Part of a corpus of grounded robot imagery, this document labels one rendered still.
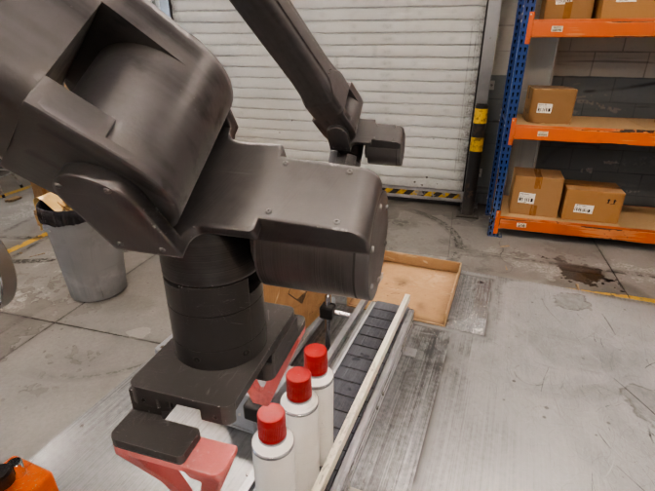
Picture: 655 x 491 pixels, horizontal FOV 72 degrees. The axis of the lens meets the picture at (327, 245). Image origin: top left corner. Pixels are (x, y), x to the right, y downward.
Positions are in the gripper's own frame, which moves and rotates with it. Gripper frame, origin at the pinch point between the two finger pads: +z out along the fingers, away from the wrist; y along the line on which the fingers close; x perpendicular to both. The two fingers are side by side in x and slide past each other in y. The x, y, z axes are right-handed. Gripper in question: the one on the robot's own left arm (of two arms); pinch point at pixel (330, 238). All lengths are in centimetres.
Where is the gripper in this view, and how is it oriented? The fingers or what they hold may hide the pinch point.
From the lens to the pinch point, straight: 75.4
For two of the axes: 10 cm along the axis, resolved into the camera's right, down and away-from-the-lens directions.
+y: 9.7, 1.2, -2.3
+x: 1.9, 2.6, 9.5
